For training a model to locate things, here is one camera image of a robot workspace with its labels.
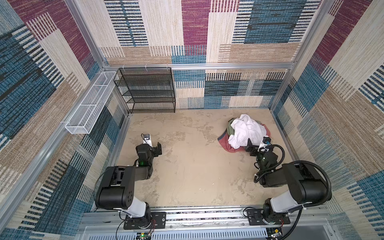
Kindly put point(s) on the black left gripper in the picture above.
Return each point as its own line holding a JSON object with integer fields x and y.
{"x": 157, "y": 151}

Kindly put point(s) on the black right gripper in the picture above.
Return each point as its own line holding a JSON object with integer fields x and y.
{"x": 254, "y": 149}

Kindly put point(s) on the red shirt with grey collar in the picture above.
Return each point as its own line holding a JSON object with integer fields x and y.
{"x": 223, "y": 141}

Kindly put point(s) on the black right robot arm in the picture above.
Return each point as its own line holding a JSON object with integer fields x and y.
{"x": 308, "y": 184}

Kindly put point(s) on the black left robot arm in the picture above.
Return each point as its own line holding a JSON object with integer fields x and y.
{"x": 116, "y": 190}

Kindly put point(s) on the white cloth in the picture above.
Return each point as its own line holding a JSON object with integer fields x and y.
{"x": 236, "y": 143}

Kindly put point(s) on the green shirt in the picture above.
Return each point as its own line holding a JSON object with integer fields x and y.
{"x": 245, "y": 128}

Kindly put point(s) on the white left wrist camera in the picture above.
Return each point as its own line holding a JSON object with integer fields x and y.
{"x": 147, "y": 139}

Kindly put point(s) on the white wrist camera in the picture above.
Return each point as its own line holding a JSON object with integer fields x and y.
{"x": 266, "y": 141}
{"x": 147, "y": 139}

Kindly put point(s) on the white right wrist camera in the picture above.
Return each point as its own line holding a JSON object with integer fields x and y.
{"x": 266, "y": 141}

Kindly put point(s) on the black wire shelf rack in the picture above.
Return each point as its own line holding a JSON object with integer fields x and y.
{"x": 147, "y": 90}

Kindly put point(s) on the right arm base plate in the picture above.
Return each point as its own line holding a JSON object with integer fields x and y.
{"x": 260, "y": 217}

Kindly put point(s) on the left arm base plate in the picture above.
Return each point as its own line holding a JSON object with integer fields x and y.
{"x": 156, "y": 220}

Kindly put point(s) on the white wire mesh basket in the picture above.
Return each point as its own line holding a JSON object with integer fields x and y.
{"x": 87, "y": 113}

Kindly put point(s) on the aluminium front rail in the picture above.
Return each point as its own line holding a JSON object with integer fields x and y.
{"x": 205, "y": 223}

